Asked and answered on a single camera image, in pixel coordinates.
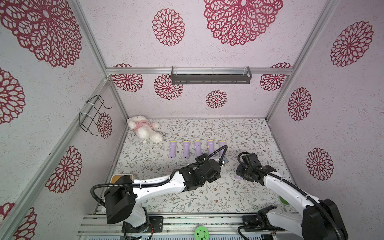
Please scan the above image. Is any green tape roll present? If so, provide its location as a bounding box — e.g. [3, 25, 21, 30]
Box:
[279, 196, 290, 206]
[194, 226, 210, 240]

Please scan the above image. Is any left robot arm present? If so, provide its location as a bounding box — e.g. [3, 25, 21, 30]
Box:
[90, 155, 228, 232]

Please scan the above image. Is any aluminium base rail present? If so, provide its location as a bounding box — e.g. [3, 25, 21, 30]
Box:
[76, 213, 246, 237]

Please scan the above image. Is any white plush teddy bear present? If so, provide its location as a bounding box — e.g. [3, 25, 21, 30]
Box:
[127, 116, 163, 144]

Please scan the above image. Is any green tape roll front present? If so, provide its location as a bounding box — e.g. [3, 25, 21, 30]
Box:
[194, 226, 210, 240]

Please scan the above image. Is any black wire wall rack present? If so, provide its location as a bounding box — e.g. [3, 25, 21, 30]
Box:
[78, 95, 111, 136]

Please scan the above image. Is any purple flashlight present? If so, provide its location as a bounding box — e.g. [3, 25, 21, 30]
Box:
[170, 141, 177, 159]
[194, 140, 202, 157]
[219, 140, 227, 157]
[183, 141, 190, 159]
[207, 140, 215, 155]

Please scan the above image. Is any black wall shelf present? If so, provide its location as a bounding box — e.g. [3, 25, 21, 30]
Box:
[171, 67, 253, 85]

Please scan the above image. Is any green tape roll right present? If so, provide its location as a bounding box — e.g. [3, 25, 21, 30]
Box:
[279, 196, 290, 206]

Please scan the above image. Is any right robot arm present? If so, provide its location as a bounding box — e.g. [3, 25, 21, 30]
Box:
[236, 152, 349, 240]

